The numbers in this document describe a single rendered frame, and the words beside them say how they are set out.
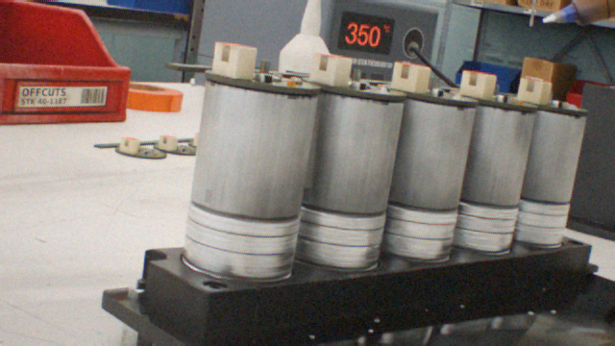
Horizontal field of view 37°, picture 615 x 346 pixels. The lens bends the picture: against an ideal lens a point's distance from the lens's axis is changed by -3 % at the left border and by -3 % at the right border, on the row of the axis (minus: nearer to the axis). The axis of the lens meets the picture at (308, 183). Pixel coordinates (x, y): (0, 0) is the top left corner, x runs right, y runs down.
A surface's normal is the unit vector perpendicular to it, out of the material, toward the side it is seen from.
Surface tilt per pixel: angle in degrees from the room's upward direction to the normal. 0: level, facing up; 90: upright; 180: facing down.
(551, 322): 0
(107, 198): 0
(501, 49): 90
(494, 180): 90
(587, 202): 90
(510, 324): 0
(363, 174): 90
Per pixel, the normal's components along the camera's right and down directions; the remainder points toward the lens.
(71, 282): 0.15, -0.97
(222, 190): -0.34, 0.12
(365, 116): 0.25, 0.22
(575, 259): 0.67, 0.23
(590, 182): -0.62, 0.05
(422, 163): -0.09, 0.17
